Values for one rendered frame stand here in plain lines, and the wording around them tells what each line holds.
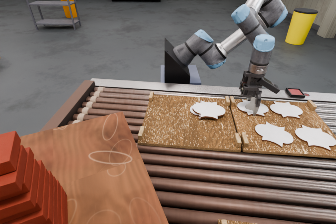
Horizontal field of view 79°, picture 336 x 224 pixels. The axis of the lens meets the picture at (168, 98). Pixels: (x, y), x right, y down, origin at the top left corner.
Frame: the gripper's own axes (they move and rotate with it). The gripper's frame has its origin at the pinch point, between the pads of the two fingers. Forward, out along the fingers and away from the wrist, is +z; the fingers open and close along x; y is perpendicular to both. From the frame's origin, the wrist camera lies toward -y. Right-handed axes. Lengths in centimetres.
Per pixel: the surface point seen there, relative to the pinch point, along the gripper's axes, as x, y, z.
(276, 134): 18.0, -5.2, -0.1
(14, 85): -150, 277, 84
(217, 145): 25.5, 20.1, -0.3
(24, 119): -82, 216, 86
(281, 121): 8.3, -10.8, 0.9
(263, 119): 8.0, -2.9, 0.6
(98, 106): 2, 77, 0
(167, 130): 18.8, 40.8, -1.1
